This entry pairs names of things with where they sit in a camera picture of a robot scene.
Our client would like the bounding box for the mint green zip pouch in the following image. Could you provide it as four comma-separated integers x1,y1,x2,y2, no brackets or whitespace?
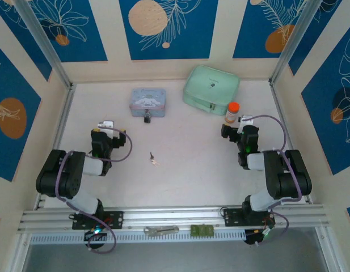
182,65,240,116

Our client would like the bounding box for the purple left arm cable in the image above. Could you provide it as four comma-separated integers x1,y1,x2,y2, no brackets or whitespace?
54,127,133,254

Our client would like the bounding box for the green terminal block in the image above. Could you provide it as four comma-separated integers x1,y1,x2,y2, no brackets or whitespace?
191,224,214,236

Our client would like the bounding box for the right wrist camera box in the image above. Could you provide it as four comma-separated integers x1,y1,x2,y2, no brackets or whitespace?
238,114,254,127

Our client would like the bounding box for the aluminium mounting rail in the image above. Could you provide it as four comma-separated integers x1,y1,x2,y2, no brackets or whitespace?
17,203,331,233

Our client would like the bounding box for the small key bunch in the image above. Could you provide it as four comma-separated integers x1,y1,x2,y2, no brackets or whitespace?
148,151,160,168

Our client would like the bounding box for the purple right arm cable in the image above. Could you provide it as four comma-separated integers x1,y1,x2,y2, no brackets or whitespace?
242,114,303,247

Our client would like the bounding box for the black controller board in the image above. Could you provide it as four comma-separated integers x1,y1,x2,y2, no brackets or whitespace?
83,229,108,250
244,228,274,247

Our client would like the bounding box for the orange capped bottle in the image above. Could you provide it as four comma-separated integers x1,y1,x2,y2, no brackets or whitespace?
225,101,241,125

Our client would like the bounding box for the aluminium frame post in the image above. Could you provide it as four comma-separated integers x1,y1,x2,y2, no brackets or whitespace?
269,0,320,85
14,0,74,89

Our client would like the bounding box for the light blue cartoon tin box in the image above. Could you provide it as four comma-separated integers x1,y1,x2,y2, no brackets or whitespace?
130,87,167,118

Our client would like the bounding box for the silver wrench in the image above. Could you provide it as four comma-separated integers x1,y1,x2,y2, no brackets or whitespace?
143,225,180,237

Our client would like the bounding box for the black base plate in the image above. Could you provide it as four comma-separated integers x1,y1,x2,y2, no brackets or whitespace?
224,208,276,227
71,210,124,230

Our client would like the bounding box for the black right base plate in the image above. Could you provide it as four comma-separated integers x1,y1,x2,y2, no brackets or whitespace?
224,208,276,227

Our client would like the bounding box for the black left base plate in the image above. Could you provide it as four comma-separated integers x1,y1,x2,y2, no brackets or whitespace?
71,210,124,230

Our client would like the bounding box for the white slotted cable duct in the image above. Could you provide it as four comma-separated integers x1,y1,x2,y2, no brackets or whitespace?
29,229,246,245

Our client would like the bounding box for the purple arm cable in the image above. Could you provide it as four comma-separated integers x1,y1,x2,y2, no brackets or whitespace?
54,127,133,254
242,114,303,247

